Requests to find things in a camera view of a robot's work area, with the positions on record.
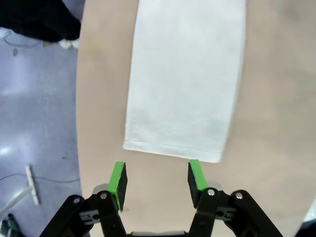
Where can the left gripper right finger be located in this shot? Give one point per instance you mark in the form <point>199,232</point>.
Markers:
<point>197,182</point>

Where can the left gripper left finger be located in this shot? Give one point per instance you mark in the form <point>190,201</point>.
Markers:
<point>116,187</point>

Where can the white towel with loop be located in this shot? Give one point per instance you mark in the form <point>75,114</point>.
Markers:
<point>182,81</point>

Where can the white table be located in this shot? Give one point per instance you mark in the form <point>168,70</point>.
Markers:
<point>32,185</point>

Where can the dark green bag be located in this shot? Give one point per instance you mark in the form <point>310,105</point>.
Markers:
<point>10,225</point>

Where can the white shoe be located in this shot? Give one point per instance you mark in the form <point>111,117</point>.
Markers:
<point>65,44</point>
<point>75,43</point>

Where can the person in black t-shirt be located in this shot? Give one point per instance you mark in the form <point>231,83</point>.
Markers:
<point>37,17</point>

